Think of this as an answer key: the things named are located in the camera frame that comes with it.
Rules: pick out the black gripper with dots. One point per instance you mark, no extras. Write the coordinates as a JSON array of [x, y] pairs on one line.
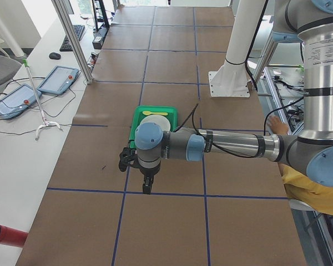
[[147, 172]]

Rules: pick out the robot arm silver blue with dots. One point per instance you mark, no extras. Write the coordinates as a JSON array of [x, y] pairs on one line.
[[310, 152]]

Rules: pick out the person's hand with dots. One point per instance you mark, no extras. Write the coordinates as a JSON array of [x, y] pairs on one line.
[[277, 126]]

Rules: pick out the white round plate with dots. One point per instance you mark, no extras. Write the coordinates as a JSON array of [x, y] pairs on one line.
[[160, 120]]

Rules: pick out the yellow plastic spoon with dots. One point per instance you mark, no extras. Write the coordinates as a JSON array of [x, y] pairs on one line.
[[147, 113]]

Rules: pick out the green plastic tray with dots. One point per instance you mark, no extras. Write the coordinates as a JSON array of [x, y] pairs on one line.
[[138, 117]]

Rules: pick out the blue teach pendant far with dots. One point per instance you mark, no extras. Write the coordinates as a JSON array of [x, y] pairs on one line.
[[58, 80]]

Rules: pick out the blue teach pendant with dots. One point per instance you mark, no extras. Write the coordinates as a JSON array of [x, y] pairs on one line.
[[16, 102], [58, 80]]

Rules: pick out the blue teach pendant near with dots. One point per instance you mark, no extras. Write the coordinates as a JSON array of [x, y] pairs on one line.
[[16, 102]]

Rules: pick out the red cylinder tube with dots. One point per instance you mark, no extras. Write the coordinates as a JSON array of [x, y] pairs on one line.
[[12, 237]]

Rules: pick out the black computer mouse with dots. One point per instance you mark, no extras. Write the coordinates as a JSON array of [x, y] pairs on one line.
[[54, 56]]

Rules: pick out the person in yellow shirt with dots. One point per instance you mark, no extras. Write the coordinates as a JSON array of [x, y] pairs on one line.
[[300, 187]]

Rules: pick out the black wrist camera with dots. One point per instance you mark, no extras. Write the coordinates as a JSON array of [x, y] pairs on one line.
[[127, 158]]

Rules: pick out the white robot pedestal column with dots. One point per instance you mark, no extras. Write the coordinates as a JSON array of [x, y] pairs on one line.
[[231, 80]]

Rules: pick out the aluminium frame post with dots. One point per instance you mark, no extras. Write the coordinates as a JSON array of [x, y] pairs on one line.
[[64, 18]]

